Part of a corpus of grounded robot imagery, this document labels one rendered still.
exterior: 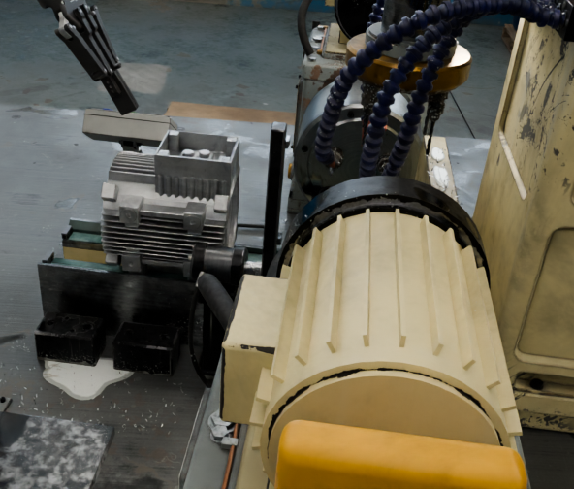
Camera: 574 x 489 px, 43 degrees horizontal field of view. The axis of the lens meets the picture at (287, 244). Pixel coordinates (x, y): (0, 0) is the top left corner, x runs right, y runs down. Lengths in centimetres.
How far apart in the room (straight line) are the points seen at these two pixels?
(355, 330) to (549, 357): 74
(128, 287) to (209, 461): 67
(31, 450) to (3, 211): 84
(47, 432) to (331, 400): 61
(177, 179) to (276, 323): 67
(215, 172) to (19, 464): 50
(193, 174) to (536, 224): 51
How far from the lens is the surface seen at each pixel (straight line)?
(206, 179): 116
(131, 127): 147
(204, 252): 110
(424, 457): 40
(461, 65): 107
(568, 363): 119
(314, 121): 138
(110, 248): 122
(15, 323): 139
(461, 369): 46
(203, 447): 65
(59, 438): 100
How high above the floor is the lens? 163
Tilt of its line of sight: 32 degrees down
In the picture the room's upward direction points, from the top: 5 degrees clockwise
